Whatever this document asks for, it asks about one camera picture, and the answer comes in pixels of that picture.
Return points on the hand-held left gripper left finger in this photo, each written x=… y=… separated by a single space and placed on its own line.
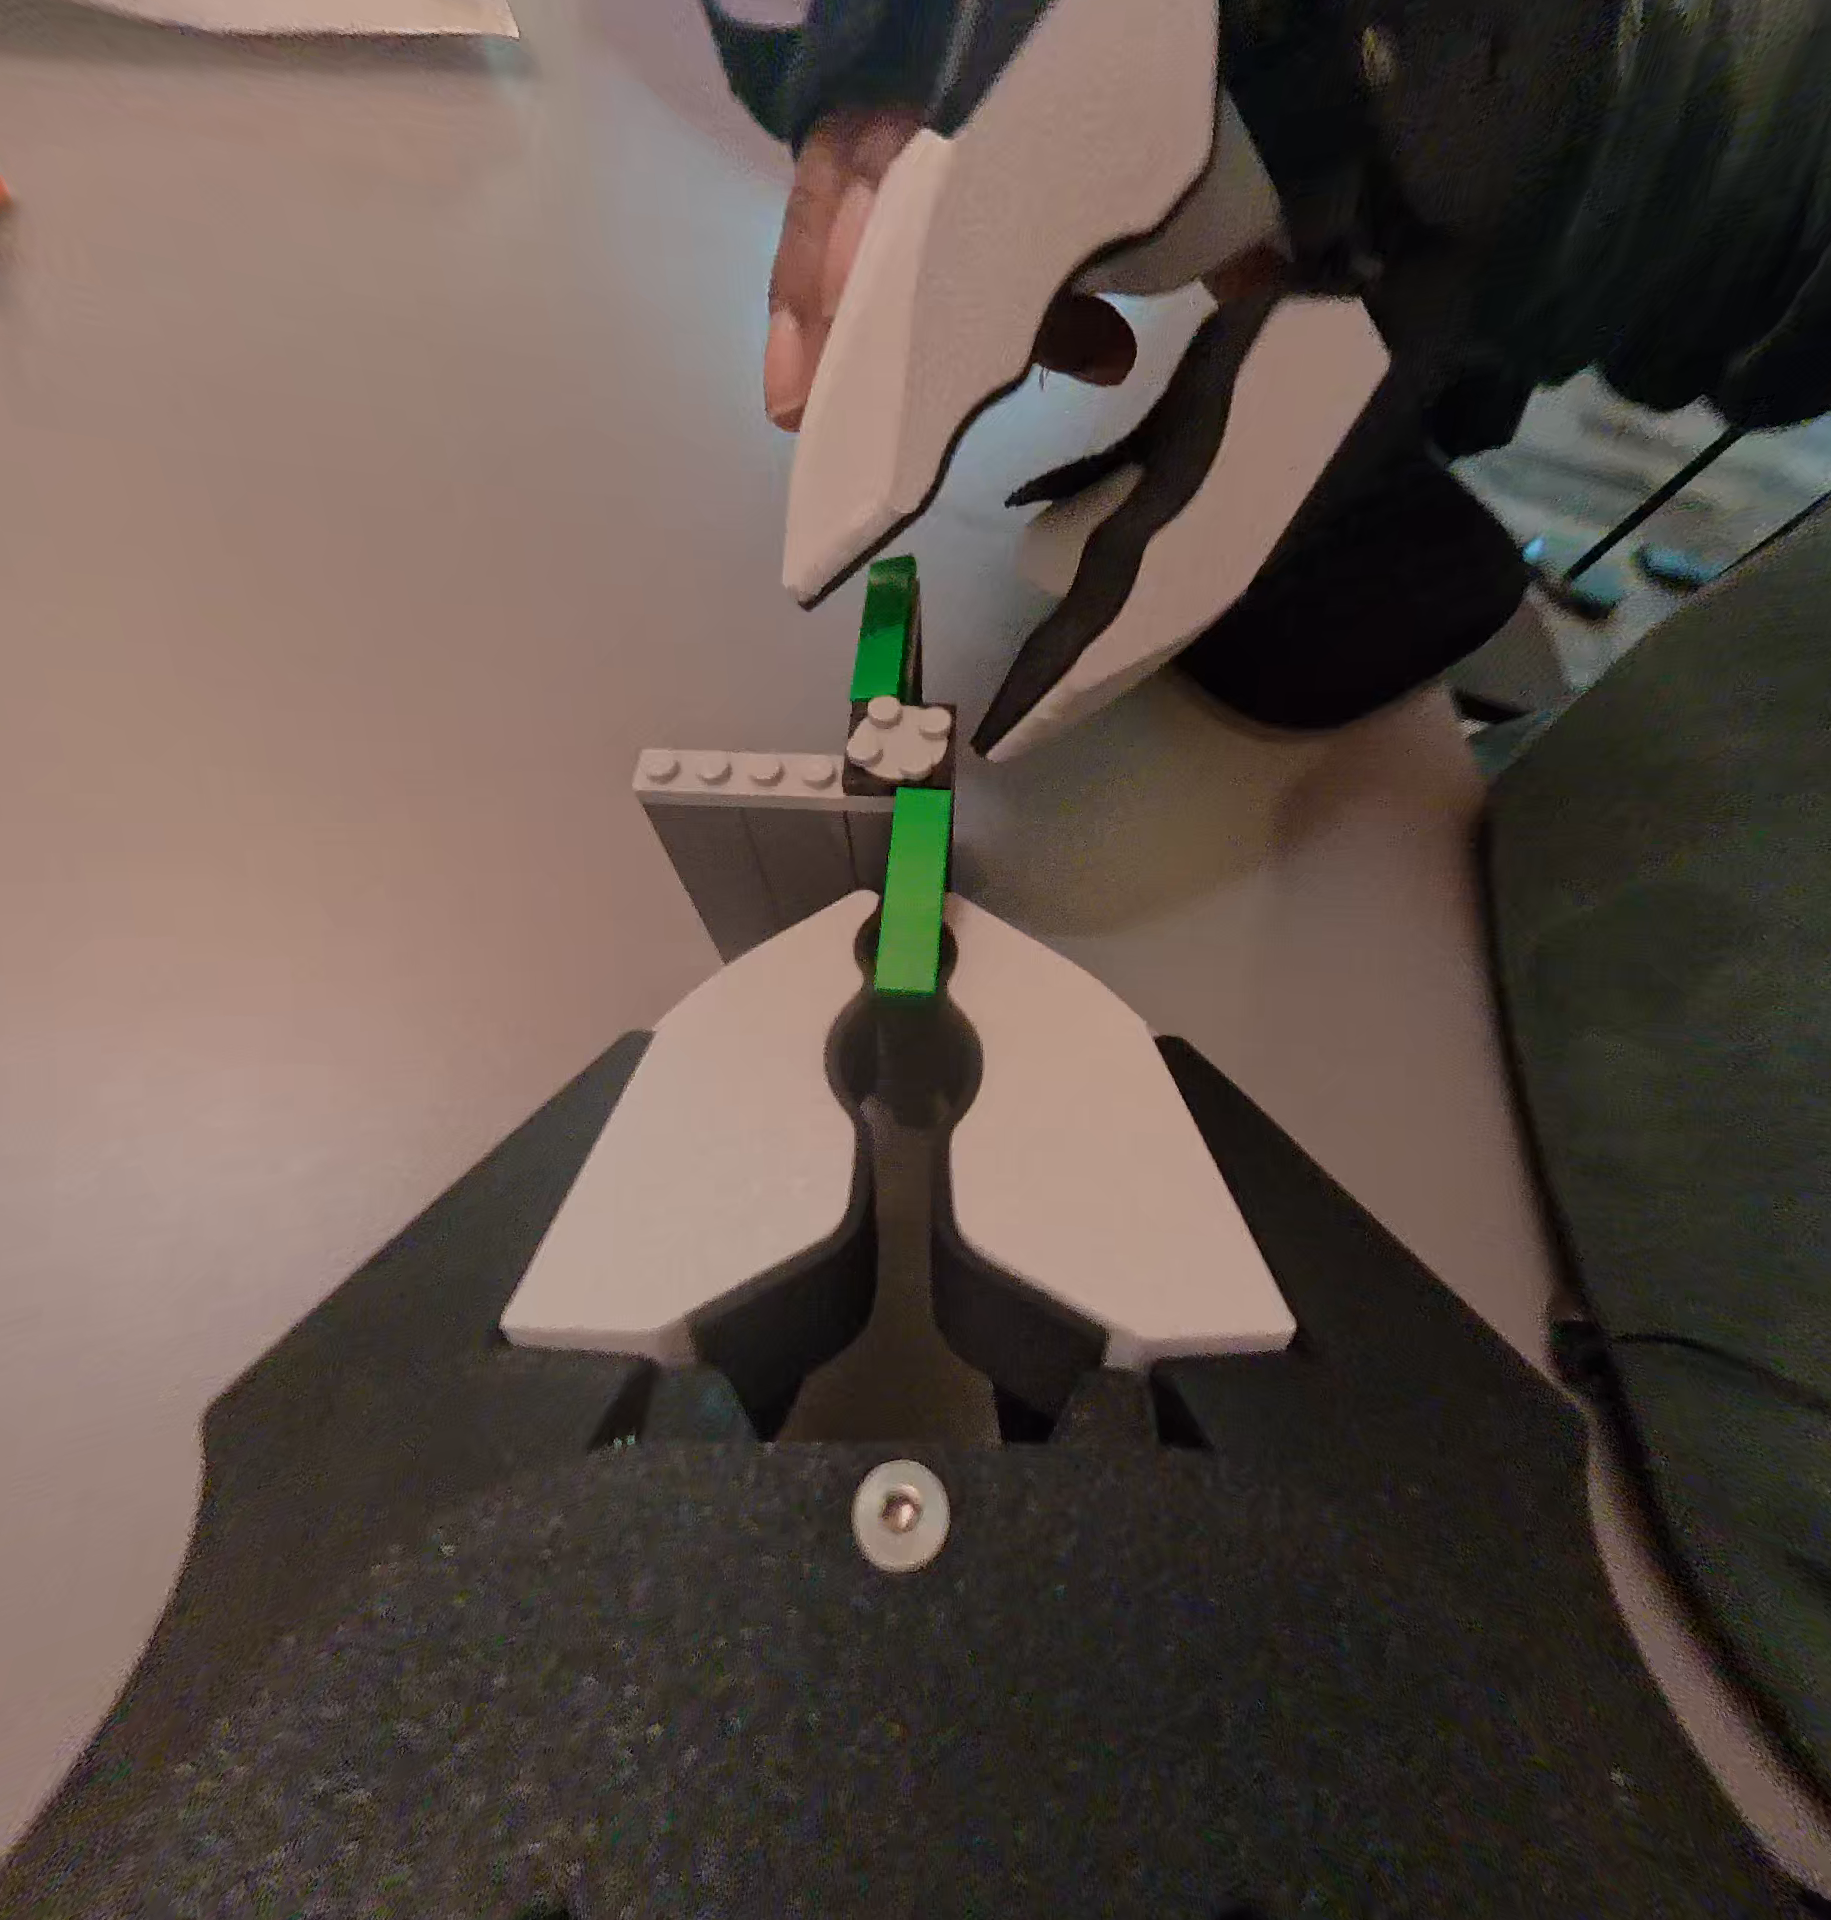
x=691 y=1185

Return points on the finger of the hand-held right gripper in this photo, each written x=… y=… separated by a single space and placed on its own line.
x=1247 y=496
x=976 y=225

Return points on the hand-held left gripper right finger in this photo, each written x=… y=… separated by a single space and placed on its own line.
x=1110 y=1185

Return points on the grey brick wall assembly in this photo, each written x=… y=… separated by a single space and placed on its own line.
x=766 y=856

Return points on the green brick tile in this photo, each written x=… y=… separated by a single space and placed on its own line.
x=885 y=630
x=912 y=900

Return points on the grey desk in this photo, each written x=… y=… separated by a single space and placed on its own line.
x=331 y=750

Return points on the person's right hand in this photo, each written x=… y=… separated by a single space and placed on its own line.
x=826 y=271

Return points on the black chair base casters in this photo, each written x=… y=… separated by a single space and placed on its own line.
x=1634 y=562

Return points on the person's green sweater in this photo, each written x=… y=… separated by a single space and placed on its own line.
x=1694 y=1051

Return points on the white paper bag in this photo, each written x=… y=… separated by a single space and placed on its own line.
x=331 y=11

